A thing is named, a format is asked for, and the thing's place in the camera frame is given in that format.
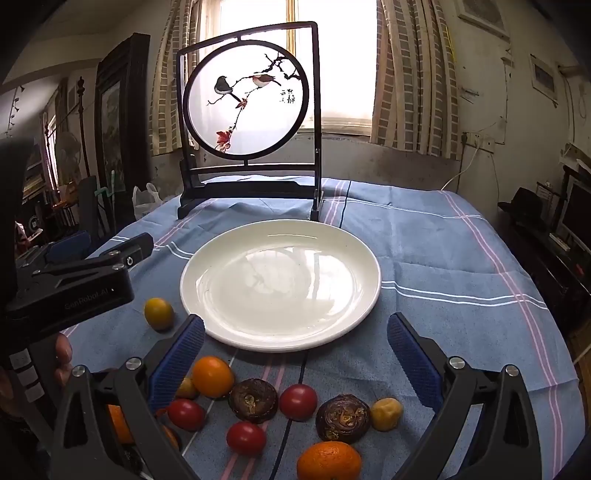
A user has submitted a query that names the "standing fan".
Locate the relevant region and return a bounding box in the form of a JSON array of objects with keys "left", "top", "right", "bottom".
[{"left": 54, "top": 131, "right": 84, "bottom": 185}]

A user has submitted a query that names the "white wall socket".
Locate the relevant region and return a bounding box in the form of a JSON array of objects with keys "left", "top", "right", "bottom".
[{"left": 462, "top": 131, "right": 496, "bottom": 151}]

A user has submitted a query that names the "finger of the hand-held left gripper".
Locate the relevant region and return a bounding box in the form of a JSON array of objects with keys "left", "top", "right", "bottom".
[{"left": 32, "top": 232, "right": 154, "bottom": 278}]

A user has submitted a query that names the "person's left hand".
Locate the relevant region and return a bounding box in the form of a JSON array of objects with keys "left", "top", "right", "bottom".
[{"left": 53, "top": 332, "right": 75, "bottom": 388}]

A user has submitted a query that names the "white round plate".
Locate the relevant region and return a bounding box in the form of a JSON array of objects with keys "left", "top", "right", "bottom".
[{"left": 179, "top": 218, "right": 382, "bottom": 353}]

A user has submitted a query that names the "dark wooden coat stand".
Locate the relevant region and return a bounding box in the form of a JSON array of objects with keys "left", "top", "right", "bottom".
[{"left": 76, "top": 76, "right": 93, "bottom": 178}]

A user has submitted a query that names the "black framed bird painting screen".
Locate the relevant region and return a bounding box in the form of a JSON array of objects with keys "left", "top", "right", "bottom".
[{"left": 175, "top": 21, "right": 324, "bottom": 222}]

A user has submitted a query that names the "red cherry tomato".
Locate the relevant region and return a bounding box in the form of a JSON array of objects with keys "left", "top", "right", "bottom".
[
  {"left": 226, "top": 421, "right": 267, "bottom": 457},
  {"left": 167, "top": 399, "right": 206, "bottom": 432},
  {"left": 279, "top": 384, "right": 318, "bottom": 421}
]

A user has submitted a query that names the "white plastic bag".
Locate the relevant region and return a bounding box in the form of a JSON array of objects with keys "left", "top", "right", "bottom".
[{"left": 132, "top": 182, "right": 163, "bottom": 221}]

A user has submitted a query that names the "pale yellow small fruit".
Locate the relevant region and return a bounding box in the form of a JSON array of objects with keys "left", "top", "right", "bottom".
[{"left": 370, "top": 398, "right": 404, "bottom": 432}]

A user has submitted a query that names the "brick pattern curtain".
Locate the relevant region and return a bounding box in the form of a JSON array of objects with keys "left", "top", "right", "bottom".
[
  {"left": 150, "top": 0, "right": 206, "bottom": 155},
  {"left": 369, "top": 0, "right": 462, "bottom": 160}
]

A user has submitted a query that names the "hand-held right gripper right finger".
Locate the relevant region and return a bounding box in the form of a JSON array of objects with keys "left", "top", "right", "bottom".
[{"left": 387, "top": 312, "right": 543, "bottom": 480}]

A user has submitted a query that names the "dark grey chair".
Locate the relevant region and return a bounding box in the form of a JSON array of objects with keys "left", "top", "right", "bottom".
[{"left": 78, "top": 175, "right": 112, "bottom": 241}]

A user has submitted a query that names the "white power cable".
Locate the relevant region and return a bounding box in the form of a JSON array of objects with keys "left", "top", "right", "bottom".
[{"left": 441, "top": 143, "right": 478, "bottom": 192}]

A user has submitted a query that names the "white framed wall picture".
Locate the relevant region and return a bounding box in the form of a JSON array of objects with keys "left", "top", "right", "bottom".
[{"left": 459, "top": 0, "right": 511, "bottom": 42}]

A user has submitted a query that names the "dark framed landscape painting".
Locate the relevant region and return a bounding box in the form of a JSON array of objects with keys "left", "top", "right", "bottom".
[{"left": 95, "top": 33, "right": 151, "bottom": 204}]

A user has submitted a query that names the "brown water chestnut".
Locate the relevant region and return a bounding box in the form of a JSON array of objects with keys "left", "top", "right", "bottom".
[
  {"left": 228, "top": 378, "right": 279, "bottom": 424},
  {"left": 315, "top": 394, "right": 371, "bottom": 444}
]

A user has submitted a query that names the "black hat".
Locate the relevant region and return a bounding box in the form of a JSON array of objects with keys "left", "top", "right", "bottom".
[{"left": 498, "top": 187, "right": 548, "bottom": 232}]

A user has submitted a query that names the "white framed wall vent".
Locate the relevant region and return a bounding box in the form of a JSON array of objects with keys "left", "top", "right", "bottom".
[{"left": 529, "top": 54, "right": 559, "bottom": 107}]

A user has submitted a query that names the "orange tomato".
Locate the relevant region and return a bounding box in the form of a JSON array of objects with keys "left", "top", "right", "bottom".
[{"left": 191, "top": 355, "right": 235, "bottom": 399}]

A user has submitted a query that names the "green and white pole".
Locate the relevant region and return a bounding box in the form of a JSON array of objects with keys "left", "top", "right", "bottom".
[{"left": 95, "top": 187, "right": 116, "bottom": 232}]

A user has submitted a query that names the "blue striped tablecloth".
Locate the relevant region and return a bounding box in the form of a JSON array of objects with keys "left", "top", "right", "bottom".
[{"left": 44, "top": 176, "right": 585, "bottom": 480}]

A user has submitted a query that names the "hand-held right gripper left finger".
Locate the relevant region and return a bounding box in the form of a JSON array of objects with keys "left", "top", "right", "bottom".
[{"left": 50, "top": 315, "right": 206, "bottom": 480}]

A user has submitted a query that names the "black cabinet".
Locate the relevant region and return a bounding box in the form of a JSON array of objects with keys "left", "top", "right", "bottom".
[{"left": 499, "top": 222, "right": 591, "bottom": 333}]

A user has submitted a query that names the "computer monitor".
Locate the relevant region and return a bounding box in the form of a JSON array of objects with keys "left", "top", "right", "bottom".
[{"left": 554, "top": 173, "right": 591, "bottom": 252}]

